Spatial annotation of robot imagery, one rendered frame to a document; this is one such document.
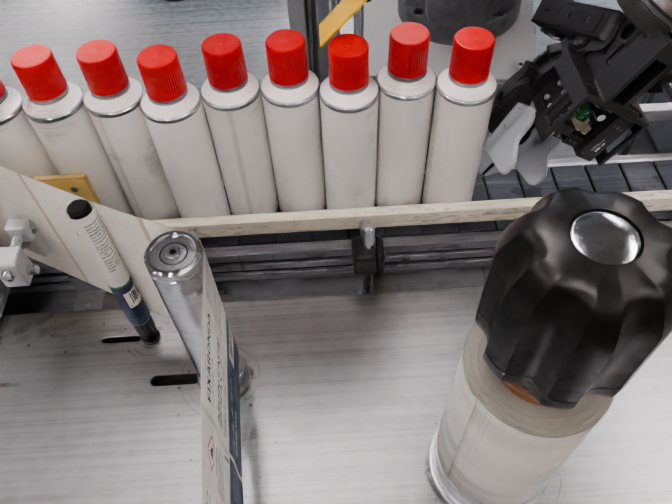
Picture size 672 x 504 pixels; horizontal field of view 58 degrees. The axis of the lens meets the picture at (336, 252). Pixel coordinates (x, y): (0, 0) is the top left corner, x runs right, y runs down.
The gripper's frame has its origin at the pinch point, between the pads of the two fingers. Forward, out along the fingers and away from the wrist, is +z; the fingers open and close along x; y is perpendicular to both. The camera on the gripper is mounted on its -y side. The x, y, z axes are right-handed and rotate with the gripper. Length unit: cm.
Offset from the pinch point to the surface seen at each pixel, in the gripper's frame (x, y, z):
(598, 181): 14.2, -1.0, -1.9
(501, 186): 5.0, -1.1, 3.4
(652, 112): 13.1, -2.7, -10.5
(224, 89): -27.0, 1.4, 2.2
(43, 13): -47, -48, 39
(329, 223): -12.8, 4.8, 10.6
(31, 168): -40.0, 2.4, 17.5
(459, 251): 1.3, 5.7, 8.0
